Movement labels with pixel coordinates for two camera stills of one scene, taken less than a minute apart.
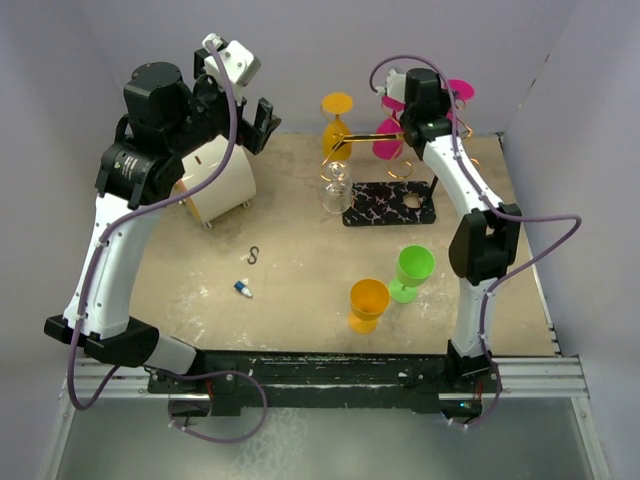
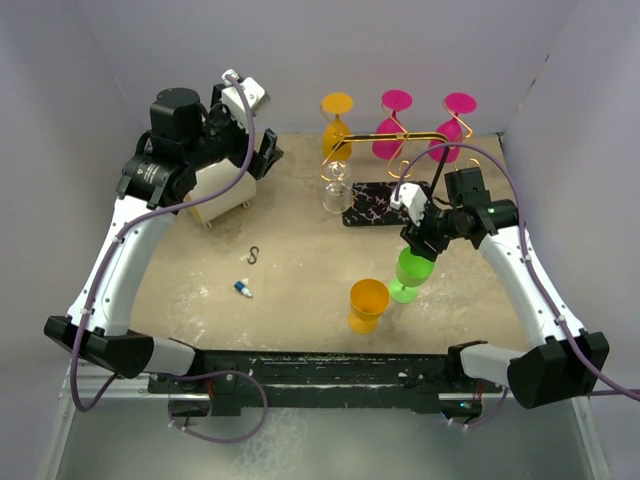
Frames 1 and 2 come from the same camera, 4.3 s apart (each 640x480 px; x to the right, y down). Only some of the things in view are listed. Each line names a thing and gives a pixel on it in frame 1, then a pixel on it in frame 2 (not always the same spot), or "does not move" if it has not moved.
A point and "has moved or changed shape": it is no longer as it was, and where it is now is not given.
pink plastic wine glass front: (463, 89) has moved or changed shape
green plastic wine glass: (414, 265) does not move
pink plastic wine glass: (389, 150) does not move
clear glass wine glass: (336, 187) does not move
